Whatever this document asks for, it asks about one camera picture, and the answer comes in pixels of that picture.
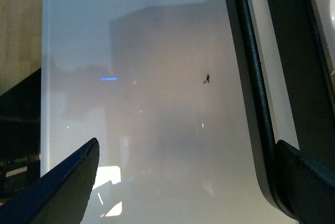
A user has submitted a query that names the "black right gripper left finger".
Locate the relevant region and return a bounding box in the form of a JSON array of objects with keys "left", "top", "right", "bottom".
[{"left": 1, "top": 138, "right": 99, "bottom": 223}]

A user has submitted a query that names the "black drawer handle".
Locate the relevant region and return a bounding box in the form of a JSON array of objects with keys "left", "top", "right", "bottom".
[{"left": 226, "top": 0, "right": 334, "bottom": 223}]

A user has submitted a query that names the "wooden drawer cabinet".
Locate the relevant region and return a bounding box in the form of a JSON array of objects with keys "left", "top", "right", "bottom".
[{"left": 1, "top": 0, "right": 42, "bottom": 94}]

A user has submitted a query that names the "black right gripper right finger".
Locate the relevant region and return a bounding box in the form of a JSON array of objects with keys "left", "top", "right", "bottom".
[{"left": 275, "top": 140, "right": 334, "bottom": 223}]

